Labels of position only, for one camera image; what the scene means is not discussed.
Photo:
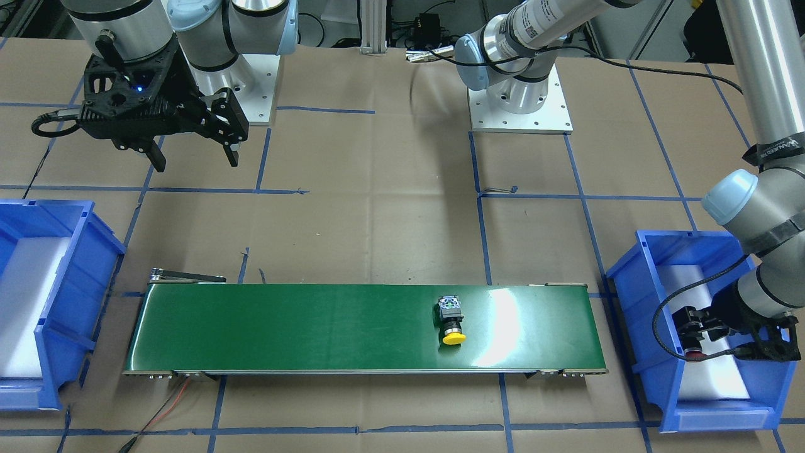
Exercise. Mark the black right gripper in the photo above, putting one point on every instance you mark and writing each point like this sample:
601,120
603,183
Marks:
183,83

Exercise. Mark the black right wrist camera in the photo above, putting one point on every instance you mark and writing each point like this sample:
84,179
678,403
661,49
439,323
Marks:
141,118

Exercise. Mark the yellow push button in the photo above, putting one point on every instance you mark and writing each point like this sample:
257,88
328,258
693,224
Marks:
450,316

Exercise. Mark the green conveyor belt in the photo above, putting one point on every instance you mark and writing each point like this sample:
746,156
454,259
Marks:
337,329

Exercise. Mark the blue empty bin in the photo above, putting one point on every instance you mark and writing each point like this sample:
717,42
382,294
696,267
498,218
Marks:
66,333

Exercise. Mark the aluminium frame post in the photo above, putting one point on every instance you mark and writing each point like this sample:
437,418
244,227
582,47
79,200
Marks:
373,27

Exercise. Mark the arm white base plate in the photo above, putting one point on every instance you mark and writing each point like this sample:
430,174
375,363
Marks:
254,81
514,106

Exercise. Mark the black electronics box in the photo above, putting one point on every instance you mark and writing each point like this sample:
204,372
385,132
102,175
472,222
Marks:
426,31

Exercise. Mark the white foam pad target bin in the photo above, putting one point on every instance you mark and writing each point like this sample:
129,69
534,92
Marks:
27,281

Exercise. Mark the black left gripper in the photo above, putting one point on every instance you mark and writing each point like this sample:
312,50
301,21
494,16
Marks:
725,313

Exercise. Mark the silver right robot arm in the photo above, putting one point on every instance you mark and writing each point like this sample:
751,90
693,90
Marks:
211,34

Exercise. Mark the red push button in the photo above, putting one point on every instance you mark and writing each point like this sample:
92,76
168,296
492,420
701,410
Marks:
692,349

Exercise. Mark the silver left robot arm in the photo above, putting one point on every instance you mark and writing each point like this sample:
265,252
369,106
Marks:
763,211

